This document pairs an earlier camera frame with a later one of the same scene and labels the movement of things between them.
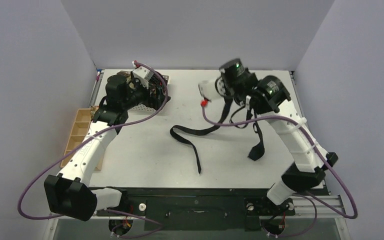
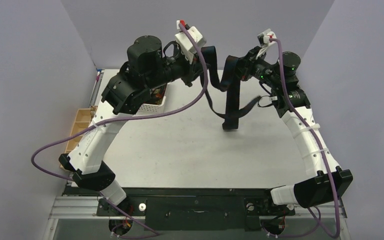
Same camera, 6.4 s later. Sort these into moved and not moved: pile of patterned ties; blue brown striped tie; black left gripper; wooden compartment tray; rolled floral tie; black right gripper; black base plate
Moved: black right gripper; black left gripper; blue brown striped tie
Not moved: pile of patterned ties; wooden compartment tray; rolled floral tie; black base plate
